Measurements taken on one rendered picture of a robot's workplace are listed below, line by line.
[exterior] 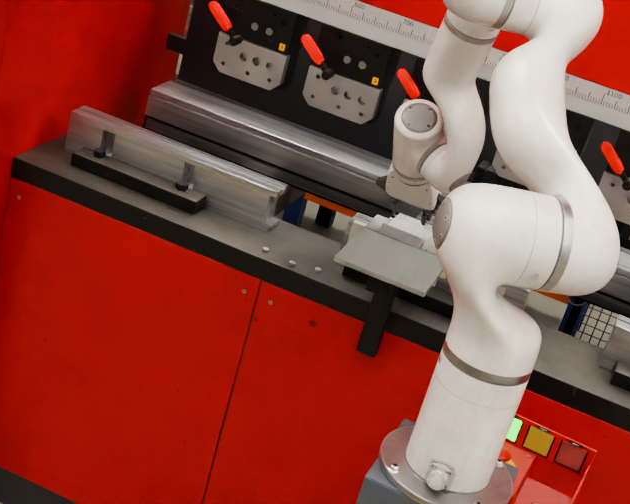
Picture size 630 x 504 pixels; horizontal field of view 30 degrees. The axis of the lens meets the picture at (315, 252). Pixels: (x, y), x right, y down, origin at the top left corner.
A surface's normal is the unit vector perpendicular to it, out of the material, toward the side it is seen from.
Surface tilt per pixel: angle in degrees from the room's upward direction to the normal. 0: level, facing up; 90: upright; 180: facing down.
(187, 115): 90
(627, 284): 90
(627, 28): 90
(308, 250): 0
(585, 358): 0
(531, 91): 42
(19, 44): 90
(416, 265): 0
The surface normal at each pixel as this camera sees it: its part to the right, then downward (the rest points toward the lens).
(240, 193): -0.35, 0.32
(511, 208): 0.25, -0.51
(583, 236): 0.25, -0.18
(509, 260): 0.10, 0.54
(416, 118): -0.03, -0.46
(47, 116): 0.90, 0.36
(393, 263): 0.25, -0.87
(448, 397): -0.65, 0.17
